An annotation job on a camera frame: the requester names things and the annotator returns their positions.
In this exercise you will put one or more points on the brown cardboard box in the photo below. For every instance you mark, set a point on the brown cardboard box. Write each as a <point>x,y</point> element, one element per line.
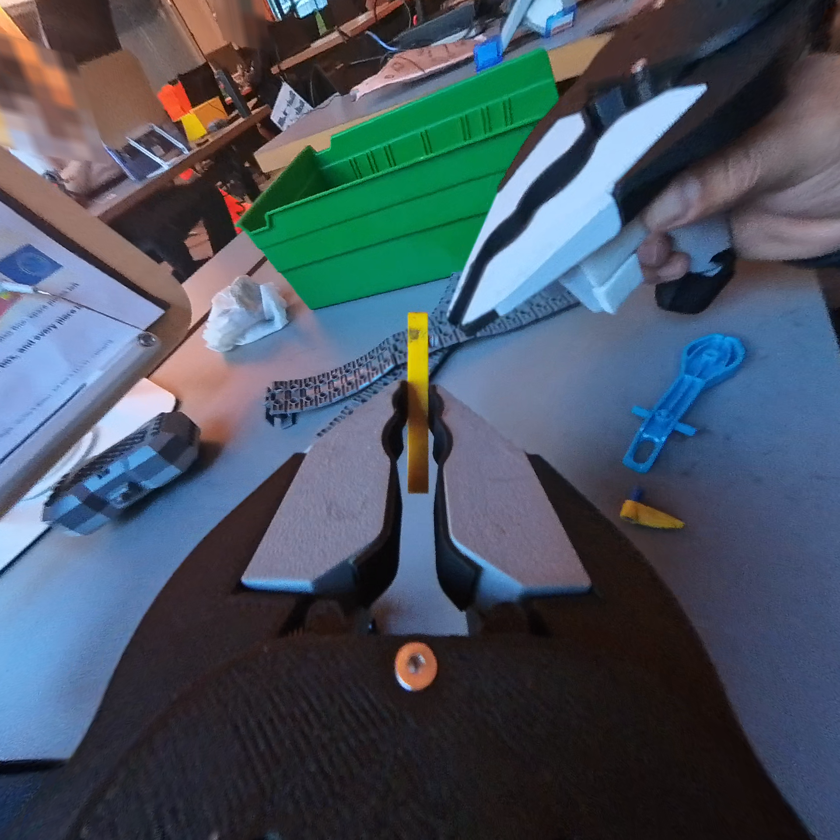
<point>124,98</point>

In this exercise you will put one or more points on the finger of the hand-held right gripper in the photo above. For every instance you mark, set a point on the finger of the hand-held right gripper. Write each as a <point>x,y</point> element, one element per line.
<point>577,216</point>
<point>535,154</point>

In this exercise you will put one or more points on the orange storage box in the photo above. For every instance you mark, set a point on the orange storage box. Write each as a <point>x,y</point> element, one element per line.
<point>174,102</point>

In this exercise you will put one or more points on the grey faceted toy block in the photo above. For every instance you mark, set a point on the grey faceted toy block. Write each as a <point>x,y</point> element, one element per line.
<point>124,472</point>

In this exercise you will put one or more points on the clear acrylic stand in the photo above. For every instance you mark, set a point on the clear acrylic stand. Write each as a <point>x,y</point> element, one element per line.
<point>148,154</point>

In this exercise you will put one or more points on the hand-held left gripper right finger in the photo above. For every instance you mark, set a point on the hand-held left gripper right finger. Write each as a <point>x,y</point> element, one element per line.
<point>505,518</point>

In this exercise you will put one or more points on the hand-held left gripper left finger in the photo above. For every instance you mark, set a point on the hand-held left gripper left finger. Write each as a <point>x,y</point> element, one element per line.
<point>328,518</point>

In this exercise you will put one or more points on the person's right hand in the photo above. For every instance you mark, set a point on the person's right hand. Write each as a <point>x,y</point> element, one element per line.
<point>787,177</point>

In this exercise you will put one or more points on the crumpled white tissue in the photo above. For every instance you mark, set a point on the crumpled white tissue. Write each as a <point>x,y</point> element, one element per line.
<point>243,321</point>

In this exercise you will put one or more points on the pink paper sheet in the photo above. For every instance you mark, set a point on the pink paper sheet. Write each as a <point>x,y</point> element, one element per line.
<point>413,65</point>

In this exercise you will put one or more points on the wooden display board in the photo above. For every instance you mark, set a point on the wooden display board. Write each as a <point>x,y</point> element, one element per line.
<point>98,239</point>

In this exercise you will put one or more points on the wooden table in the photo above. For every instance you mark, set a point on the wooden table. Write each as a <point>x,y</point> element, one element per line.
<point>131,193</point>

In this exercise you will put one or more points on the instruction sheet stand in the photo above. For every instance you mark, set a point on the instruction sheet stand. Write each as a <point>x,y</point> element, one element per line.
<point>98,407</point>

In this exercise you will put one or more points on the yellow wedge piece blue pin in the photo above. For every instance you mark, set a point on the yellow wedge piece blue pin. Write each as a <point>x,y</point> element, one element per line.
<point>646,515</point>

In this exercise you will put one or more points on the white flat pad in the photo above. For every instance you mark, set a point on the white flat pad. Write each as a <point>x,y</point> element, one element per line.
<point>144,400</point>

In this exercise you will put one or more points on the blue plastic lever tool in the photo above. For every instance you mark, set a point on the blue plastic lever tool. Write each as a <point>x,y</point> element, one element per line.
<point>676,400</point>

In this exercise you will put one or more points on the grey studded track strip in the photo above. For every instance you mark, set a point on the grey studded track strip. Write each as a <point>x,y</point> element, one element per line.
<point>525,308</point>
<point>328,387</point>

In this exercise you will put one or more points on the printed instruction sheet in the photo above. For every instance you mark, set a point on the printed instruction sheet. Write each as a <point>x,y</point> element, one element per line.
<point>52,354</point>

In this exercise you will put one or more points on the grey desk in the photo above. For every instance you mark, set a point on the grey desk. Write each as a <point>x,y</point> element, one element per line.
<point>754,590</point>

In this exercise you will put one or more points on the green plastic bin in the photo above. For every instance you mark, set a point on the green plastic bin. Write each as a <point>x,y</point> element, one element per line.
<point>367,249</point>

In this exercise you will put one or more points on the yellow storage box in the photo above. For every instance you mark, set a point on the yellow storage box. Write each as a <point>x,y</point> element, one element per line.
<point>194,128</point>

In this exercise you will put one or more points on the white printed sign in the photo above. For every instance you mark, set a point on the white printed sign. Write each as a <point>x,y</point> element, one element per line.
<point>292,108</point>

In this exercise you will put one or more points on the yellow plastic piece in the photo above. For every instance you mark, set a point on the yellow plastic piece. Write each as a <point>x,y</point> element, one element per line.
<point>418,354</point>

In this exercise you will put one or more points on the small blue box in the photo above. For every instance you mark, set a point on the small blue box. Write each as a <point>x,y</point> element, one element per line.
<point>489,54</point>

